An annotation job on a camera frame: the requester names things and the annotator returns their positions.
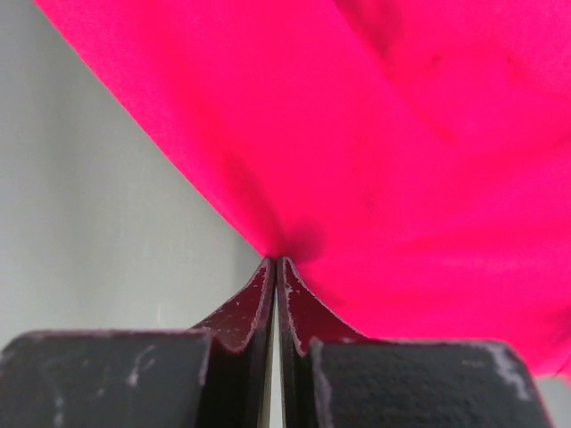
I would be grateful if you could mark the red t-shirt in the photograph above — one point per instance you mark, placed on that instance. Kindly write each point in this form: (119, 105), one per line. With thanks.
(411, 157)

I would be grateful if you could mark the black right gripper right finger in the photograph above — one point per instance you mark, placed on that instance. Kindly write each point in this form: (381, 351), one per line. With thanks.
(333, 376)

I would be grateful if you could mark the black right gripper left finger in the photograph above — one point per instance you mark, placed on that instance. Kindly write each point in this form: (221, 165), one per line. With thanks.
(214, 374)

